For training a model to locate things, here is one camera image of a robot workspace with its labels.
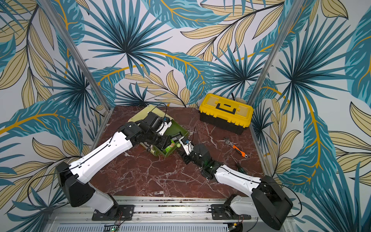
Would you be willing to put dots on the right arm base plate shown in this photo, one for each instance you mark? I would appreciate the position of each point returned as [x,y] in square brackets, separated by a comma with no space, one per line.
[224,212]

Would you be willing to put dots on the green drawer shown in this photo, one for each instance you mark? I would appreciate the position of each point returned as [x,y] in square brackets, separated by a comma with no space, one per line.
[175,132]

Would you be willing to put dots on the right metal corner post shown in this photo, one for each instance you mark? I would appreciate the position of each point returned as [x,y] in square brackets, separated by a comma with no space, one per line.
[275,49]

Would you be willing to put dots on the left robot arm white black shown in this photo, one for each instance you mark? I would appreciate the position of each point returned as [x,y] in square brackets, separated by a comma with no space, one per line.
[74,179]

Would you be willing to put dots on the aluminium front rail frame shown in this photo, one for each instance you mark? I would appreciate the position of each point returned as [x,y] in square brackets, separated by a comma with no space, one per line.
[155,214]

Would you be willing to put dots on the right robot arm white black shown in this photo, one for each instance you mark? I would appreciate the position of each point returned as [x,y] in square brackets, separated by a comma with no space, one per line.
[264,198]

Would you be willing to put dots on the yellow black toolbox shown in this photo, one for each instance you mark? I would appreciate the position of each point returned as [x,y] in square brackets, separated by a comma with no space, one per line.
[226,114]

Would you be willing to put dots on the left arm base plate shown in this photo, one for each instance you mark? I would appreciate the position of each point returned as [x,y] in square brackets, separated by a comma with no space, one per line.
[118,212]

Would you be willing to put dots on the metal corner post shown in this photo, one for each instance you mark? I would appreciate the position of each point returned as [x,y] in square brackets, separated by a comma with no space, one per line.
[57,22]
[275,49]

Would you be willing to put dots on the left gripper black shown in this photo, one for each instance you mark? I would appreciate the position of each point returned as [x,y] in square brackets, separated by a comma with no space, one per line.
[164,143]

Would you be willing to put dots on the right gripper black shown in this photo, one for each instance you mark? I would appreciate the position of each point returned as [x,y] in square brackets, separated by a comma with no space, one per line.
[184,152]

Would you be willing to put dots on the left metal corner post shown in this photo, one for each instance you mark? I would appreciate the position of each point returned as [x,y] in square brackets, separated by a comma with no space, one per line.
[57,22]

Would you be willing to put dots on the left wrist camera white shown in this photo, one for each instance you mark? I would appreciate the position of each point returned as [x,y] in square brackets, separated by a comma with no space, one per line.
[164,126]

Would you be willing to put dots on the green handled screwdriver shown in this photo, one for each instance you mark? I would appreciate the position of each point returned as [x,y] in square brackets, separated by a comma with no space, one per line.
[239,167]

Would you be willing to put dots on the light green drawer cabinet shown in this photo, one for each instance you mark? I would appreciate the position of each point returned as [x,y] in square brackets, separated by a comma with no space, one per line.
[142,116]

